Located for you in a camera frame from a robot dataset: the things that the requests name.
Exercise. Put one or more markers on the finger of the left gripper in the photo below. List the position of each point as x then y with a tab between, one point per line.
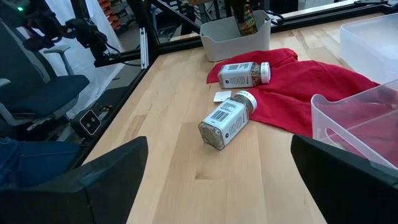
237	7

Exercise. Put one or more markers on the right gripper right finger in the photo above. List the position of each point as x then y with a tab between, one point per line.
351	193

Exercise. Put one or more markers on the red cloth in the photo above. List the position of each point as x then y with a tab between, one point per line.
295	84

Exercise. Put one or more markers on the blue office chair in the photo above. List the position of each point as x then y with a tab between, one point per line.
46	93

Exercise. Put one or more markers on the white plastic bin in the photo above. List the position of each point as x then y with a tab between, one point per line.
227	43

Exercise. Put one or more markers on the small black camera box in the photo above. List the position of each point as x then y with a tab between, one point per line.
90	123

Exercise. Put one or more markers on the clear plastic bin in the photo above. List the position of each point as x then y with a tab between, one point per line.
317	118
367	46

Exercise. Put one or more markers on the silver frame bracket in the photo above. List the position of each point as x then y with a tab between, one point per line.
143	46

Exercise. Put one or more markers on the small white paper tag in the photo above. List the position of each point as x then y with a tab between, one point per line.
222	96

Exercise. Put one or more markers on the shelf with red items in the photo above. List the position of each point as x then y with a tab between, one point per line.
109	12

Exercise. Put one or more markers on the person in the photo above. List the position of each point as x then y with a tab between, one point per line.
31	161

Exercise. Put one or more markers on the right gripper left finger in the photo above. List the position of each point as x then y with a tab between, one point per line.
77	199

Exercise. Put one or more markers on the white lid spice jar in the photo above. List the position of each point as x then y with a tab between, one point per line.
227	121
239	74

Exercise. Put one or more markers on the yellow lid spice jar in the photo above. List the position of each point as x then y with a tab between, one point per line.
248	25

